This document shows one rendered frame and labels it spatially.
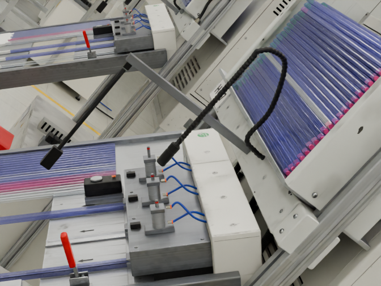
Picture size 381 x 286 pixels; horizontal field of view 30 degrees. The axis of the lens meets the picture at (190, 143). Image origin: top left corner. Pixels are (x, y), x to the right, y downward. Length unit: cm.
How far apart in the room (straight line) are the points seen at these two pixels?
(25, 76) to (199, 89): 61
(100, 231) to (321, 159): 49
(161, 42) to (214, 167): 118
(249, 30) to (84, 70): 59
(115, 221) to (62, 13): 447
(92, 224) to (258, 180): 34
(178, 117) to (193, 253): 144
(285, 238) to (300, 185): 8
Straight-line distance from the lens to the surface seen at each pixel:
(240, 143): 137
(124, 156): 170
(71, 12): 578
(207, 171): 138
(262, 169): 129
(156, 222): 120
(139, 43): 253
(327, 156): 109
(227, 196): 127
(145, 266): 119
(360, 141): 110
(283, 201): 116
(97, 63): 251
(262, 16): 253
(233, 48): 254
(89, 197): 147
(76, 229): 139
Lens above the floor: 157
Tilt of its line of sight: 12 degrees down
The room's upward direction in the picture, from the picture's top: 41 degrees clockwise
